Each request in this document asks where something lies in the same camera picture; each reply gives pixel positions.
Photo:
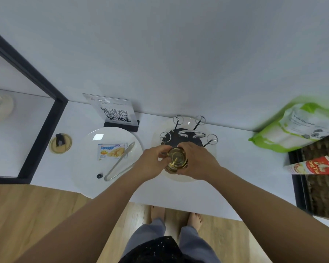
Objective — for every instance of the person's left hand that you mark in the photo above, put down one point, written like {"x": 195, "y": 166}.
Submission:
{"x": 148, "y": 167}

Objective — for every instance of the person's right hand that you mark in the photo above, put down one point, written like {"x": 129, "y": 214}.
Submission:
{"x": 200, "y": 162}

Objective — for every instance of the person's right thumb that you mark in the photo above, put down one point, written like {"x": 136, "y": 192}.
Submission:
{"x": 183, "y": 171}

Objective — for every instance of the person's left thumb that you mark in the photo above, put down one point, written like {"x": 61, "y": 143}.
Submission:
{"x": 164, "y": 161}

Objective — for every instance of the gold metal tin can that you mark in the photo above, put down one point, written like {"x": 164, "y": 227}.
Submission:
{"x": 176, "y": 160}

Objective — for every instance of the person's left forearm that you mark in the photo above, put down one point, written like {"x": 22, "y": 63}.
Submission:
{"x": 93, "y": 216}

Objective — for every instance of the person's right forearm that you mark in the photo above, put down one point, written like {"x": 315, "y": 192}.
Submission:
{"x": 268, "y": 219}

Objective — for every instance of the round glass tray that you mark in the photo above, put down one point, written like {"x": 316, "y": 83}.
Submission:
{"x": 164, "y": 128}

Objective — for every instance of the metal cup rack black base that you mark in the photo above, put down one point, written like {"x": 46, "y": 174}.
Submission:
{"x": 186, "y": 134}

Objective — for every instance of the metal tongs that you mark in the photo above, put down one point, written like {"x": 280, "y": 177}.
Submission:
{"x": 118, "y": 167}

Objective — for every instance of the person's left foot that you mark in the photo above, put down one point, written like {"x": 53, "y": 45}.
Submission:
{"x": 157, "y": 213}

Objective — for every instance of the person's foot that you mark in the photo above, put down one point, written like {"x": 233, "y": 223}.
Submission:
{"x": 157, "y": 213}
{"x": 194, "y": 220}

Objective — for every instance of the person's right foot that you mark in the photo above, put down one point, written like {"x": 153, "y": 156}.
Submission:
{"x": 194, "y": 220}

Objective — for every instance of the blue yellow snack packet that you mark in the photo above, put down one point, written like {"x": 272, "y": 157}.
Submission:
{"x": 111, "y": 152}

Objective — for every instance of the acrylic sign stand black base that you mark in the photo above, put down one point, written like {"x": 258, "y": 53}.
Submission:
{"x": 116, "y": 113}

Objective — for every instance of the white round plate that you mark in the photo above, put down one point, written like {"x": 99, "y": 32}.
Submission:
{"x": 93, "y": 167}

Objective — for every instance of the gray trousers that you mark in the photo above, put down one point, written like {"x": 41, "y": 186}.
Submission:
{"x": 150, "y": 235}

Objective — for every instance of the black speckled shirt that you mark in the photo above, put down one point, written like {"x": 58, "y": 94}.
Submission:
{"x": 153, "y": 251}

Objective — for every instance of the small black clip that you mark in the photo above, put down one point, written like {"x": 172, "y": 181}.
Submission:
{"x": 60, "y": 139}

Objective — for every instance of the gold round lid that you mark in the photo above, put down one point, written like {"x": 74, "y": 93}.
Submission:
{"x": 54, "y": 147}

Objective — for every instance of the green white tissue pack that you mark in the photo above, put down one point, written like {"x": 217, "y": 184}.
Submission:
{"x": 290, "y": 125}

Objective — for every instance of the black framed glass panel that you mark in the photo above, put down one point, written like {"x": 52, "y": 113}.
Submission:
{"x": 41, "y": 106}

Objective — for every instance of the dark woven basket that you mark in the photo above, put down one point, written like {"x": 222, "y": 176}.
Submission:
{"x": 320, "y": 188}

